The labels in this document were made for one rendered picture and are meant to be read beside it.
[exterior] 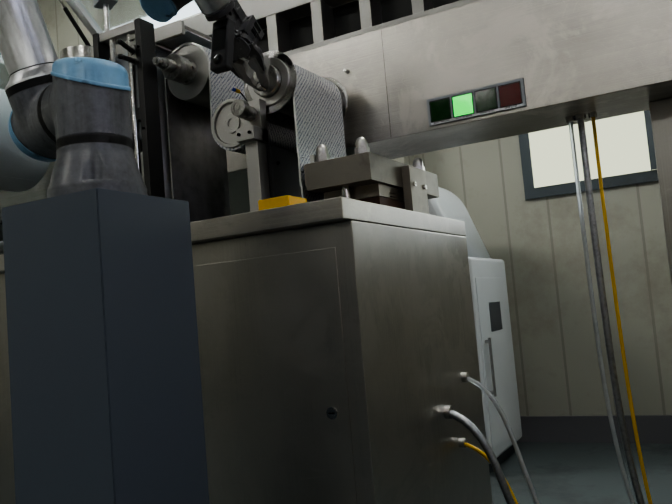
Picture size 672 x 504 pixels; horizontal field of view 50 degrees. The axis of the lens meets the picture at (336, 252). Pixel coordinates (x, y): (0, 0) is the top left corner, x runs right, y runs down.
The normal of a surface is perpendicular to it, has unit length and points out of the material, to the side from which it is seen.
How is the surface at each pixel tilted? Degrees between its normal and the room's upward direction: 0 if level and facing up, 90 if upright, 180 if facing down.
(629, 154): 90
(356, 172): 90
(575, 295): 90
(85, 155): 72
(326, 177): 90
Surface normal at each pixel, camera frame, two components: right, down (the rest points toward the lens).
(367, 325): 0.87, -0.11
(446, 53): -0.48, -0.03
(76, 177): -0.07, -0.37
